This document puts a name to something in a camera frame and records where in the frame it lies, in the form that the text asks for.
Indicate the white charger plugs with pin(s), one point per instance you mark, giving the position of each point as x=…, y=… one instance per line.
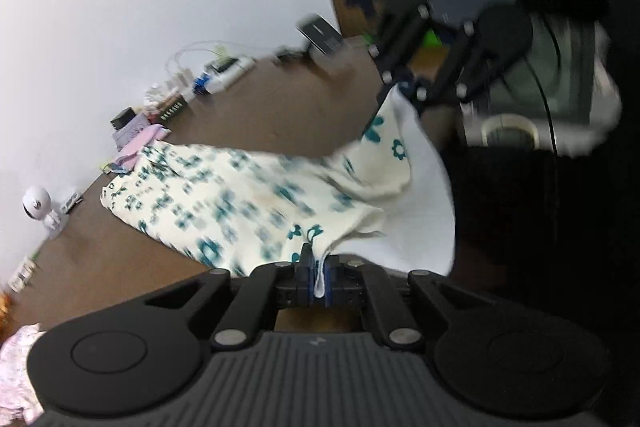
x=182, y=80

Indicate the pink floral cloth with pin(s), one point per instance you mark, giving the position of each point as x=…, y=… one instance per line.
x=19, y=401

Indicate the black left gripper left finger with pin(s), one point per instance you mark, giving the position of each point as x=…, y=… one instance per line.
x=137, y=355

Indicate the black wireless charger stand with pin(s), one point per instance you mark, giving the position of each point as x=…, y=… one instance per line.
x=320, y=35

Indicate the pink blue mesh garment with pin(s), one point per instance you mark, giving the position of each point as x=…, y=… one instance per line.
x=128, y=156

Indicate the white green flower cloth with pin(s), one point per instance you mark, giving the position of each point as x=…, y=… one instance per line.
x=384, y=198

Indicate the tape roll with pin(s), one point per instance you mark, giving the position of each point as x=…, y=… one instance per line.
x=511, y=131

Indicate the black power adapter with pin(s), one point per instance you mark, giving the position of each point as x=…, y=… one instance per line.
x=122, y=118

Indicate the white power strip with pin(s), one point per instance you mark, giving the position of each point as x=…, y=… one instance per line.
x=222, y=78

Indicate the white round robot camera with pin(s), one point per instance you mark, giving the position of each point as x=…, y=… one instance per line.
x=38, y=206

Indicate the white small speaker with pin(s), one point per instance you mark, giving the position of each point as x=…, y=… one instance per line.
x=70, y=201

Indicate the white tin box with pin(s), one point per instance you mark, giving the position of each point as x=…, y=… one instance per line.
x=123, y=136

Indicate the red green tissue box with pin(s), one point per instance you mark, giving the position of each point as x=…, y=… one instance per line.
x=162, y=102

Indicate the white clip gadget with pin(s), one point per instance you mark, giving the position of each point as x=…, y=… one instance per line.
x=22, y=275

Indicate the orange snack bag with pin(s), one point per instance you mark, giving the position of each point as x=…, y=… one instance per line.
x=6, y=309

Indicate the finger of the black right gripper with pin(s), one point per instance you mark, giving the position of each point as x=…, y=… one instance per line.
x=483, y=53
x=400, y=33

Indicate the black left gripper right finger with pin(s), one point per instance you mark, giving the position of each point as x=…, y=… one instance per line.
x=430, y=350

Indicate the blue toy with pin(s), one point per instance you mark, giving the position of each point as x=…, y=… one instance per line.
x=200, y=84

